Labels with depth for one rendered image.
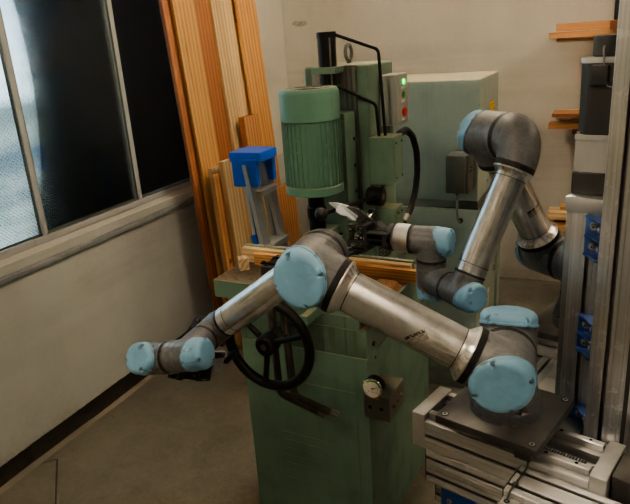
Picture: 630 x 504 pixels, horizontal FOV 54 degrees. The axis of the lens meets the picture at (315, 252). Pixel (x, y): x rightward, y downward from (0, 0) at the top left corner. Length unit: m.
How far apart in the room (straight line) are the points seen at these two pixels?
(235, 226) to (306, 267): 2.18
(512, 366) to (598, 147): 0.51
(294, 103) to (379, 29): 2.51
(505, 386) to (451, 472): 0.40
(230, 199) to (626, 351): 2.31
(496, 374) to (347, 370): 0.79
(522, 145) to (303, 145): 0.62
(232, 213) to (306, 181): 1.52
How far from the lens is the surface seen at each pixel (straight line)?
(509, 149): 1.52
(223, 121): 3.58
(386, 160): 1.98
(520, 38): 4.07
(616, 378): 1.48
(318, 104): 1.79
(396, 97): 2.05
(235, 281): 1.98
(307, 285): 1.19
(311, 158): 1.81
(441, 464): 1.55
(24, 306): 2.76
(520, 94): 4.08
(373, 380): 1.79
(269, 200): 2.88
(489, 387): 1.20
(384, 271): 1.89
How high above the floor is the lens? 1.60
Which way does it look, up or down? 19 degrees down
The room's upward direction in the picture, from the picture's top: 4 degrees counter-clockwise
